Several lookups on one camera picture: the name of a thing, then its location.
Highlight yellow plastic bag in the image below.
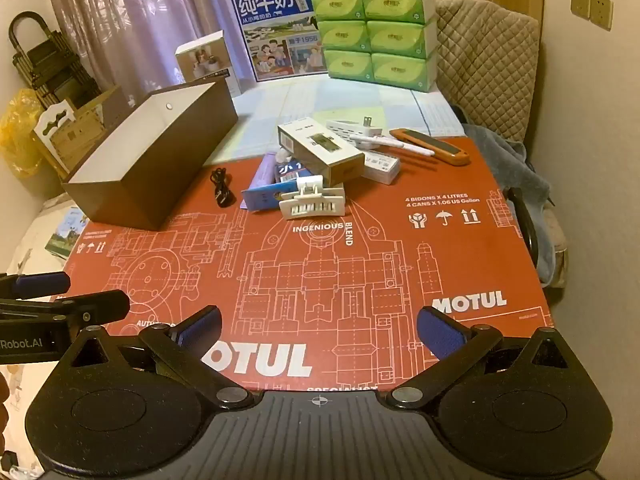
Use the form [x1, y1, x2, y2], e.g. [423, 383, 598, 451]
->
[0, 87, 47, 179]

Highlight blue dental floss box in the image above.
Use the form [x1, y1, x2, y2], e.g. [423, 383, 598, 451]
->
[274, 157, 321, 186]

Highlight white pen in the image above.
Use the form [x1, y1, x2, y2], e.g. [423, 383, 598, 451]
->
[350, 132, 436, 157]

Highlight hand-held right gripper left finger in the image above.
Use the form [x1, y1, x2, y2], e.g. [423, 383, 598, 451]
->
[56, 305, 256, 409]

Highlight pink sheer curtain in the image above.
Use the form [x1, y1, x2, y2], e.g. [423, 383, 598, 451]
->
[40, 0, 367, 107]

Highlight red printed cardboard sheet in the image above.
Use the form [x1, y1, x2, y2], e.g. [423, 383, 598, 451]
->
[55, 137, 554, 394]

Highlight quilted beige chair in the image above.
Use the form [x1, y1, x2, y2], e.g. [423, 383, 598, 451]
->
[434, 0, 572, 291]

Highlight white power adapter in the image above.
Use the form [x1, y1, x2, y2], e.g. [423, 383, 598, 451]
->
[326, 116, 384, 149]

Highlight orange utility knife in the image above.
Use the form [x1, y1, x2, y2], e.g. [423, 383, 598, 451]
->
[389, 128, 471, 167]

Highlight grey cloth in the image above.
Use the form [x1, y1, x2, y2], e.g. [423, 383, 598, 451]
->
[460, 122, 557, 282]

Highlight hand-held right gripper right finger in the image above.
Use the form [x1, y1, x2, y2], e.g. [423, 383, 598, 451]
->
[386, 305, 584, 409]

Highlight stack of green tissue packs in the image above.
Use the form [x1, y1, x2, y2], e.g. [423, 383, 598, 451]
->
[309, 0, 441, 94]

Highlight picture brochure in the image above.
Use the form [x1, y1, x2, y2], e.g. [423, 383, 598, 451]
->
[45, 207, 89, 261]

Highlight white photo product box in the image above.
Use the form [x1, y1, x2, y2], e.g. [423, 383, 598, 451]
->
[175, 31, 241, 96]

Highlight purple packet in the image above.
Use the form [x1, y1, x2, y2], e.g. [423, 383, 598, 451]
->
[250, 154, 281, 192]

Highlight long beige carton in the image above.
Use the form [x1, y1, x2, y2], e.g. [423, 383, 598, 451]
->
[277, 119, 366, 184]

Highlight white box with green print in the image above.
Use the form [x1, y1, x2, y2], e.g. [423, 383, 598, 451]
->
[362, 150, 401, 185]

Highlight blue toothpaste tube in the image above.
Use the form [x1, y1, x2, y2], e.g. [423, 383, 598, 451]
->
[240, 182, 301, 214]

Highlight black cable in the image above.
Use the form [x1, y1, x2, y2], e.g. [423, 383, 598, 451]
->
[209, 167, 236, 209]

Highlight brown storage box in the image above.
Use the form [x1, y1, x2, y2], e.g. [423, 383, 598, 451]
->
[61, 76, 240, 231]

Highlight dark folding chairs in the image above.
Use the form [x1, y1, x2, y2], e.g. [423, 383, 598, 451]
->
[7, 10, 104, 111]

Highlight white hair clip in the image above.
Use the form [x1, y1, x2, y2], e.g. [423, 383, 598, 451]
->
[278, 176, 347, 220]

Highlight plaid tablecloth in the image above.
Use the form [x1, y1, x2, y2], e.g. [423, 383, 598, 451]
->
[202, 77, 469, 167]

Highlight blue illustrated milk carton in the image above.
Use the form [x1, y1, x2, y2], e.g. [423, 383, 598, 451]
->
[230, 0, 332, 84]

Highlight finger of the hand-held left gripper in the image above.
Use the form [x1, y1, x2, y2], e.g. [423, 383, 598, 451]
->
[0, 271, 71, 300]
[0, 289, 131, 327]

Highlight cardboard piece with white cutout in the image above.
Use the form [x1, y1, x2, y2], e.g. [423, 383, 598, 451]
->
[32, 100, 109, 177]

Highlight black chair armrest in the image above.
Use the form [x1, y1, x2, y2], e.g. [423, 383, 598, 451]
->
[505, 187, 542, 272]

